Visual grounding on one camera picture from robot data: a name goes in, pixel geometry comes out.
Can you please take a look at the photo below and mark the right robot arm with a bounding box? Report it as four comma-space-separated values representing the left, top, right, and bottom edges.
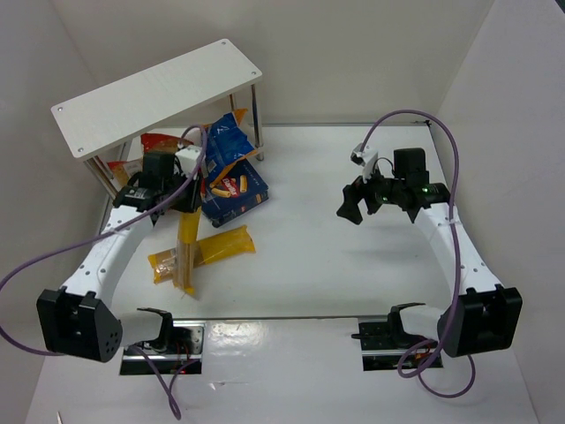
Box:
336, 146, 523, 358

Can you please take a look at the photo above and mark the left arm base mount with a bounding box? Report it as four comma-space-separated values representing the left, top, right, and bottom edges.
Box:
119, 320, 206, 376

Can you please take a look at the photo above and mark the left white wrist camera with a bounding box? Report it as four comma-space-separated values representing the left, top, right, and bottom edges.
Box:
175, 143, 206, 179

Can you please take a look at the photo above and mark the yellow spaghetti pack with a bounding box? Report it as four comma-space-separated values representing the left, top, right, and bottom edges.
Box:
147, 225, 256, 284
173, 208, 201, 296

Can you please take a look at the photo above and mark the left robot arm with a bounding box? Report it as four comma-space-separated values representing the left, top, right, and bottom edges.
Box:
36, 146, 204, 363

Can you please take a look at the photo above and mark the blue Barilla rigatoni box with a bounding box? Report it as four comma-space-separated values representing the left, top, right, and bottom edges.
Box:
202, 160, 268, 228

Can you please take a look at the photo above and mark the red macaroni bag with label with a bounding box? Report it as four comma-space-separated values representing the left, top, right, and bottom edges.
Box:
107, 159, 142, 188

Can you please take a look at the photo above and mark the red macaroni bag upper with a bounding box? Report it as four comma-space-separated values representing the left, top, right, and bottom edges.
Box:
140, 133, 192, 155

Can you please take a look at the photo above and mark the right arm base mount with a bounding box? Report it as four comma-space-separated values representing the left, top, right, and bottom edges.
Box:
350, 315, 423, 372

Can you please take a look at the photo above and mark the blue orange pasta bag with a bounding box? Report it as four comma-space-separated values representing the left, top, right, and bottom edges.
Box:
205, 109, 256, 188

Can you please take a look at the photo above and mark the white shelf with metal legs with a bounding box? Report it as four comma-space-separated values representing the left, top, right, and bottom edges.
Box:
51, 39, 263, 198

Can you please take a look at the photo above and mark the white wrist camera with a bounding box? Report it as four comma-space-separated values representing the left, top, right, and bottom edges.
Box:
175, 143, 206, 179
350, 144, 379, 183

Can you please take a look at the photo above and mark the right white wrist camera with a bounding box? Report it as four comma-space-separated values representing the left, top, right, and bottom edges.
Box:
350, 144, 379, 183

